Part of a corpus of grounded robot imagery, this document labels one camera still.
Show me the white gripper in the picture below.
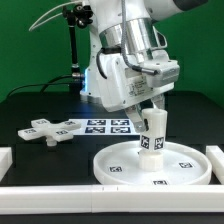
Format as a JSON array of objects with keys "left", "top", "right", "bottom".
[{"left": 97, "top": 49, "right": 174, "bottom": 132}]

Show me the white round table top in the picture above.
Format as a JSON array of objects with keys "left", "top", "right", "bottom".
[{"left": 93, "top": 141, "right": 212, "bottom": 185}]

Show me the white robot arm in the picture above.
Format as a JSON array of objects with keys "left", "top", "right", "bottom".
[{"left": 81, "top": 0, "right": 208, "bottom": 132}]

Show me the white marker sheet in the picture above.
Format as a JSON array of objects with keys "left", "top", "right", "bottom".
[{"left": 72, "top": 119, "right": 137, "bottom": 136}]

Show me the white right fence block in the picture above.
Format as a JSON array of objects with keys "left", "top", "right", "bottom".
[{"left": 206, "top": 145, "right": 224, "bottom": 185}]

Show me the white fence block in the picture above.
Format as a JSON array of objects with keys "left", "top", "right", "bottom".
[
  {"left": 206, "top": 145, "right": 224, "bottom": 185},
  {"left": 0, "top": 147, "right": 12, "bottom": 181}
]

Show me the white cross-shaped table base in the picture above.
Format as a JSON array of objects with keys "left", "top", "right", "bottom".
[{"left": 18, "top": 118, "right": 81, "bottom": 147}]

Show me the white left fence block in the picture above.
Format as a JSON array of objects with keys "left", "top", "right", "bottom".
[{"left": 0, "top": 147, "right": 12, "bottom": 181}]

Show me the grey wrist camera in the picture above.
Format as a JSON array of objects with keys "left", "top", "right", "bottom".
[{"left": 142, "top": 59, "right": 180, "bottom": 88}]

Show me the black cable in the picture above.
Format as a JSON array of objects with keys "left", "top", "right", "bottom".
[{"left": 5, "top": 74, "right": 84, "bottom": 99}]

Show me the white front fence rail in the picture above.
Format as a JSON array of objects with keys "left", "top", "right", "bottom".
[{"left": 0, "top": 185, "right": 224, "bottom": 215}]

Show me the grey braided camera cable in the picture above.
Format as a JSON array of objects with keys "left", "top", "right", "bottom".
[{"left": 120, "top": 0, "right": 159, "bottom": 76}]

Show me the black camera stand pole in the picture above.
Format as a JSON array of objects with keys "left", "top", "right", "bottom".
[{"left": 62, "top": 4, "right": 93, "bottom": 94}]

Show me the white cable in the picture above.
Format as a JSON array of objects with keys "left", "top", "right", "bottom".
[{"left": 28, "top": 0, "right": 84, "bottom": 32}]

